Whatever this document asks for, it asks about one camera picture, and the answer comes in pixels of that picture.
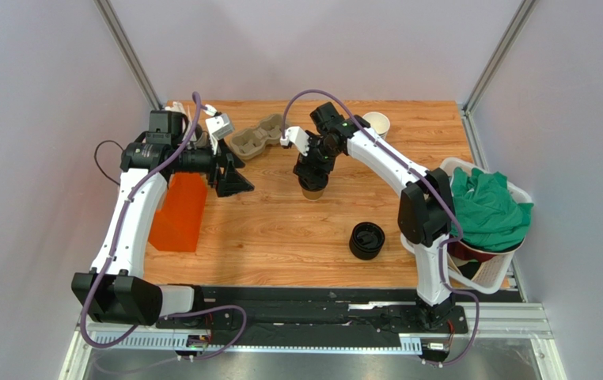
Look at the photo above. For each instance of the right aluminium frame post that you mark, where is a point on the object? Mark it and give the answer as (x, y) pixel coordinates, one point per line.
(511, 33)

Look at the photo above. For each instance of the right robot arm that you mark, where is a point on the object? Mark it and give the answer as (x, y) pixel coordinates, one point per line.
(426, 206)

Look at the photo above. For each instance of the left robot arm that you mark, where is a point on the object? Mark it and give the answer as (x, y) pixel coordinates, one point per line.
(113, 290)

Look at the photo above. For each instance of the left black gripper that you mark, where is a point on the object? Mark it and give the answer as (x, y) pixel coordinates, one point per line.
(230, 182)

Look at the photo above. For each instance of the left aluminium frame post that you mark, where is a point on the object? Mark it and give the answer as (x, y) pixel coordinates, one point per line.
(119, 35)

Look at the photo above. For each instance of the aluminium front frame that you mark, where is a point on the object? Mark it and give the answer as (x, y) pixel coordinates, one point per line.
(486, 335)

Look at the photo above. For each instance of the single brown paper cup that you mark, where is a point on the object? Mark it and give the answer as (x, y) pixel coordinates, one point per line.
(312, 195)

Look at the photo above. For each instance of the white laundry basket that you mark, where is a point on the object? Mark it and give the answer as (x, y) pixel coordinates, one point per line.
(487, 279)

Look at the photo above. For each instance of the grey straw holder cup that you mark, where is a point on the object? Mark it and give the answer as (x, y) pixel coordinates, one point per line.
(203, 140)

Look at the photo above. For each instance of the green cloth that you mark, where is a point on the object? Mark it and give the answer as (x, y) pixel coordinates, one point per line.
(490, 219)

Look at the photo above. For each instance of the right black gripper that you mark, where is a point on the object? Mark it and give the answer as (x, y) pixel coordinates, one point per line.
(311, 178)

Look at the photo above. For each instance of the dark red cloth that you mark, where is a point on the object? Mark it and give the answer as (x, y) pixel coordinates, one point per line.
(461, 251)

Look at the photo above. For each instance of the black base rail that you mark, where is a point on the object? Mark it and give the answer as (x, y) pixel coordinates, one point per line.
(312, 317)

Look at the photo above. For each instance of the aluminium frame post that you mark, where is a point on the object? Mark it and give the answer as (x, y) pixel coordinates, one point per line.
(511, 33)
(119, 35)

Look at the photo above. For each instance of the single black cup lid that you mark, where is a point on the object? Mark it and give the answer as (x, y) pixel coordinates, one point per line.
(315, 184)

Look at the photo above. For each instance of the stack of paper cups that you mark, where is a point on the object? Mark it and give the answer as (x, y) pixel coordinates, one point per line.
(379, 122)

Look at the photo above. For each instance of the stack of black lids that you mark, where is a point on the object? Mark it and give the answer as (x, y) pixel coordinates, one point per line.
(366, 240)

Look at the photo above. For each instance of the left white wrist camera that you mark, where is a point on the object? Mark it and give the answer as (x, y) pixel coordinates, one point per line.
(218, 126)

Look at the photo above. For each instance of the orange paper bag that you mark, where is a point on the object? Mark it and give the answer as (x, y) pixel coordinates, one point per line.
(177, 220)

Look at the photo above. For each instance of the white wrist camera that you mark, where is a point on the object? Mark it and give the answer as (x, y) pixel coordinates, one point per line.
(218, 126)
(297, 137)

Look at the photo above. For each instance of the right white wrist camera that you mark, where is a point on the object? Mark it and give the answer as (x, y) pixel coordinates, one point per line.
(297, 137)

